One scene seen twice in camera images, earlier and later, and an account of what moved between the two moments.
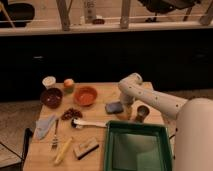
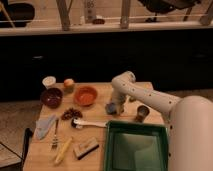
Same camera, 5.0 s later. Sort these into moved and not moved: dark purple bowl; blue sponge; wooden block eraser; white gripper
Moved: white gripper
Not moved: dark purple bowl; blue sponge; wooden block eraser
